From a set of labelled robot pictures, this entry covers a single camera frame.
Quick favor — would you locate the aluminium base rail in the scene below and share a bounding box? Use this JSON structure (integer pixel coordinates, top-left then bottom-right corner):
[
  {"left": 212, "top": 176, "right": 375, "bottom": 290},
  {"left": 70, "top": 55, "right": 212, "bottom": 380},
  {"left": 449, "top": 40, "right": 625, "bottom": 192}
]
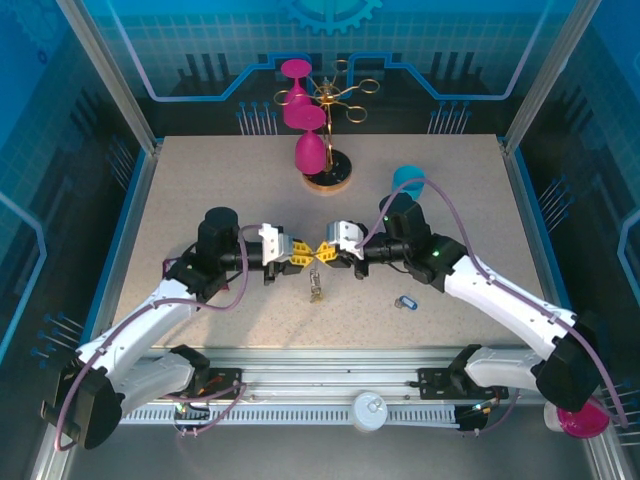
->
[{"left": 144, "top": 347, "right": 551, "bottom": 407}]

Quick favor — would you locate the white slotted cable duct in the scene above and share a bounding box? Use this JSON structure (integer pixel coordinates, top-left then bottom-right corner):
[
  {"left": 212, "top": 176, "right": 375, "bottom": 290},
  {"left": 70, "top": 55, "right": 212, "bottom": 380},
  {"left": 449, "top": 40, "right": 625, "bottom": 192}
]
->
[{"left": 119, "top": 403, "right": 464, "bottom": 427}]

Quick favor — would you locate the pink plastic cup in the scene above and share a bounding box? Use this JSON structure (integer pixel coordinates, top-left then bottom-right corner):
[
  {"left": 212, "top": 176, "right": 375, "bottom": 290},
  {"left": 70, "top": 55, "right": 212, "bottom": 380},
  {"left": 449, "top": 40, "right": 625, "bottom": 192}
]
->
[{"left": 543, "top": 397, "right": 612, "bottom": 442}]

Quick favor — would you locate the blue plastic cup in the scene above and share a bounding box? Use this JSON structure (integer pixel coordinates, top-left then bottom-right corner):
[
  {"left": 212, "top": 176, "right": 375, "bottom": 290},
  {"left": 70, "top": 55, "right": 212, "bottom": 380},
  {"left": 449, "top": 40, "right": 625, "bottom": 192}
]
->
[{"left": 392, "top": 166, "right": 427, "bottom": 202}]

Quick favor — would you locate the white round plastic cap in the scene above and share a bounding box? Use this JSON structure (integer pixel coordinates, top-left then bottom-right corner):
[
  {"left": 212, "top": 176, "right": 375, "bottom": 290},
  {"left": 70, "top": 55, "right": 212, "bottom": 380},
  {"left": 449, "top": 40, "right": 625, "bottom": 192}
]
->
[{"left": 349, "top": 388, "right": 389, "bottom": 432}]

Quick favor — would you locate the gold wine glass rack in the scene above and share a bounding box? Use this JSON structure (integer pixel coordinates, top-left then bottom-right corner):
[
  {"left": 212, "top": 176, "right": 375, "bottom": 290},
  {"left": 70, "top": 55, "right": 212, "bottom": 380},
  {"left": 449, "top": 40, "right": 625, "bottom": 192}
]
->
[{"left": 273, "top": 58, "right": 384, "bottom": 199}]

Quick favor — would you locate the aluminium frame post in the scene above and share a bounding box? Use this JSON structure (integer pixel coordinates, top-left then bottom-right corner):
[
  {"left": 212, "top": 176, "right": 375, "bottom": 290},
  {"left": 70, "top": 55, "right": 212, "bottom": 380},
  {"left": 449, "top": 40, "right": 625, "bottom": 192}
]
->
[
  {"left": 53, "top": 0, "right": 165, "bottom": 154},
  {"left": 499, "top": 0, "right": 604, "bottom": 156}
]

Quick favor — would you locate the pink wine glass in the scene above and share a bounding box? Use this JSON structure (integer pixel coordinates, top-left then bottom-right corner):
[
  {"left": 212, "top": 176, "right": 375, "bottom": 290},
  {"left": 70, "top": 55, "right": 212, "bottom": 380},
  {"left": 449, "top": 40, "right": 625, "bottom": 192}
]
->
[
  {"left": 279, "top": 59, "right": 315, "bottom": 127},
  {"left": 293, "top": 104, "right": 329, "bottom": 176}
]

